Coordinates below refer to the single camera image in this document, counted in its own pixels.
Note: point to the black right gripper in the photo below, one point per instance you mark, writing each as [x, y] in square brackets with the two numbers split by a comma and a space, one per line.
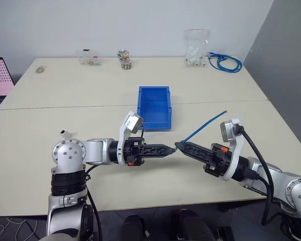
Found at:
[219, 162]

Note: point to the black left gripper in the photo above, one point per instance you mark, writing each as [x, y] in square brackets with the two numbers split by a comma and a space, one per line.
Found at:
[133, 153]

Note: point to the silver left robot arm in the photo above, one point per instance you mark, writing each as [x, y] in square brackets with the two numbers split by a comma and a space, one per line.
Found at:
[66, 153]

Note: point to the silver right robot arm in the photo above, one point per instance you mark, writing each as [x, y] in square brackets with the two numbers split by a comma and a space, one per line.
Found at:
[278, 180]

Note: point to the blue plastic bin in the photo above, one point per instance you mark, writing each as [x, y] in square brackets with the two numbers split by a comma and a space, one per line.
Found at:
[154, 110]

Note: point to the white network coupler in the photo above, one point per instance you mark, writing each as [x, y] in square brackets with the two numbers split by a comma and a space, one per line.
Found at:
[64, 132]

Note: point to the dark rounded shape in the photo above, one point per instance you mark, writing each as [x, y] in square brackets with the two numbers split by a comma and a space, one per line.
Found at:
[190, 226]
[133, 228]

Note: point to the clear jar of colourful beads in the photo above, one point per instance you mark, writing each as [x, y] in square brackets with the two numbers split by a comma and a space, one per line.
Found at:
[125, 60]

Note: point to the clear bag of white couplers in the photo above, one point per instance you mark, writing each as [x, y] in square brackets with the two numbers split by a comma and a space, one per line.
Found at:
[196, 50]

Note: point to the clear box of small parts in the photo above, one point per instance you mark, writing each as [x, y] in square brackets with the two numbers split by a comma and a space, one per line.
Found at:
[89, 59]

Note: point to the grey tape roll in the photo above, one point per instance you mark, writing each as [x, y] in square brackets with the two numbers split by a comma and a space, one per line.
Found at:
[40, 70]

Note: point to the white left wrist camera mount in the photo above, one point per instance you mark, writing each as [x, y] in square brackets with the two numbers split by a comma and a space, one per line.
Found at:
[134, 123]

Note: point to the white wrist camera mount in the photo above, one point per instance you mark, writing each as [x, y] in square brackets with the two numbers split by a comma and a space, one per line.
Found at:
[228, 130]
[134, 123]

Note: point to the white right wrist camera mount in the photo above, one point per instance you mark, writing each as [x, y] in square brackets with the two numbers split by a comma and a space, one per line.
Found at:
[228, 130]

